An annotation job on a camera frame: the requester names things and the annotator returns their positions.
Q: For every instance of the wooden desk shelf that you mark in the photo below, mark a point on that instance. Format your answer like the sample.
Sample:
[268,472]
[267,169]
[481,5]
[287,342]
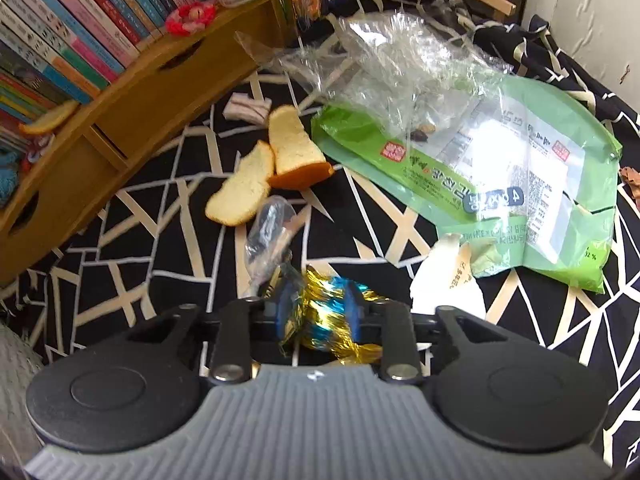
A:
[150,100]

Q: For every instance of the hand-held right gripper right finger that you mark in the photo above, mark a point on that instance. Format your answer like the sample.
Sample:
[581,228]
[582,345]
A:
[357,310]

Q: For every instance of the row of upright books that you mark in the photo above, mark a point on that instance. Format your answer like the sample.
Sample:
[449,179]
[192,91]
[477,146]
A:
[75,20]

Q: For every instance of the small colourful trinket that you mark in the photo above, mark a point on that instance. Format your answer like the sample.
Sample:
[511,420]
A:
[36,152]

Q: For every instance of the pale bread slice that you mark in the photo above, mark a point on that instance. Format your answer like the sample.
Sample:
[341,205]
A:
[240,187]

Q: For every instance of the red crochet flower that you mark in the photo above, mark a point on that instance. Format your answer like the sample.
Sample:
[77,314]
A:
[190,17]

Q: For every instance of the green plastic packaging bag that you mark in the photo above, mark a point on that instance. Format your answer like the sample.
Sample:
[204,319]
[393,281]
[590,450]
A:
[360,135]

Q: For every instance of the grey woven cloth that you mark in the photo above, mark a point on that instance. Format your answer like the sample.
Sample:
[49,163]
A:
[12,400]

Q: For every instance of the clear plastic bag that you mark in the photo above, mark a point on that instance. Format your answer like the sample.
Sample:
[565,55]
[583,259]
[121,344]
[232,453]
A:
[395,60]

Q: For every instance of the black and white patterned cloth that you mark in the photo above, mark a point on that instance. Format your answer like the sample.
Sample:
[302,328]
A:
[165,240]

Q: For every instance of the small clear wrapper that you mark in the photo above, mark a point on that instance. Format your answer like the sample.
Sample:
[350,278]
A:
[270,230]

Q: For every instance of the blue crochet piece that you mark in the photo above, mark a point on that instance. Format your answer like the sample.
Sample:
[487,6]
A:
[6,180]

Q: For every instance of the small brown scrap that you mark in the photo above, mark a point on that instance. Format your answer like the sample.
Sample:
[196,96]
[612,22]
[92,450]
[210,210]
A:
[631,180]

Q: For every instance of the pink layered meat slice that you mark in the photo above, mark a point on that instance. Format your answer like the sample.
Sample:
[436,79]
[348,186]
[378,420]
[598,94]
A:
[247,109]

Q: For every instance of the bread slice with orange crust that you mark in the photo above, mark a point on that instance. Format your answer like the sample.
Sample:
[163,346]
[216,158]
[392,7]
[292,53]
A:
[292,145]

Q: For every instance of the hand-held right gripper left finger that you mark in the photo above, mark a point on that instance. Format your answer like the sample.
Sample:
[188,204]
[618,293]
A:
[285,310]

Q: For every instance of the gold foil wrapper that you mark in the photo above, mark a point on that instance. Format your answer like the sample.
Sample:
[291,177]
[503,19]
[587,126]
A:
[325,310]

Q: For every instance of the white torn paper scrap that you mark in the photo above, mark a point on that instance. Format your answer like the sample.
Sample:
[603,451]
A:
[440,280]

